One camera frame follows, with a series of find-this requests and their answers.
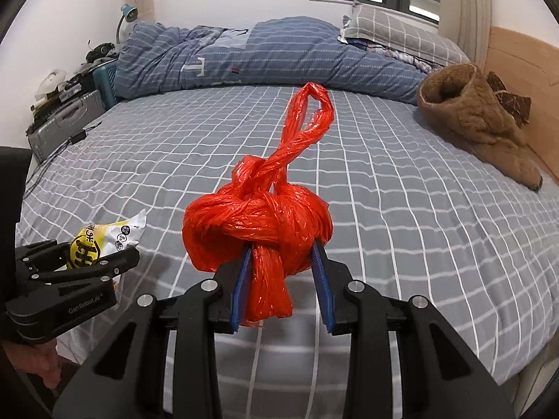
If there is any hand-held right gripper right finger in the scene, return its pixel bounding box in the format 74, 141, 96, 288
311, 240, 518, 419

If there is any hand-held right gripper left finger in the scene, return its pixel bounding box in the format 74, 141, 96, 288
52, 244, 254, 419

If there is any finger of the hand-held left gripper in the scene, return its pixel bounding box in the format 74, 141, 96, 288
30, 247, 140, 292
15, 239, 71, 275

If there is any yellow snack wrapper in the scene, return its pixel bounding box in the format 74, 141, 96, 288
69, 208, 147, 271

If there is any red plastic bag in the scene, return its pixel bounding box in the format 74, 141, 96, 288
183, 82, 335, 328

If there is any person's left hand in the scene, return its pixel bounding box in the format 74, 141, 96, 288
0, 339, 64, 390

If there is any grey checked bed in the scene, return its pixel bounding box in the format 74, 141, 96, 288
17, 83, 559, 406

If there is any grey suitcase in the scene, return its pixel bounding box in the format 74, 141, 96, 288
27, 89, 108, 160

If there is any white plastic bag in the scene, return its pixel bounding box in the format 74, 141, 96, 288
35, 69, 67, 99

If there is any pile of dark small items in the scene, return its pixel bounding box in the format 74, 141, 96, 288
28, 39, 121, 118

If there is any teal suitcase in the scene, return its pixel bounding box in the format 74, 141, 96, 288
94, 61, 121, 108

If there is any brown fleece garment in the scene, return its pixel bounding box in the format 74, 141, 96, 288
416, 63, 543, 192

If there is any blue striped duvet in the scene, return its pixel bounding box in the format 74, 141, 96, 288
114, 16, 442, 105

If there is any blue desk lamp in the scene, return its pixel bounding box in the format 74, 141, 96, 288
114, 3, 139, 44

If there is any grey checked pillow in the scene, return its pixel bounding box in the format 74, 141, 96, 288
340, 2, 470, 68

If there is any wooden headboard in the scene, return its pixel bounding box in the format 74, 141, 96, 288
482, 26, 559, 201

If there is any black charger with cable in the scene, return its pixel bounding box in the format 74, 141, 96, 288
26, 122, 103, 193

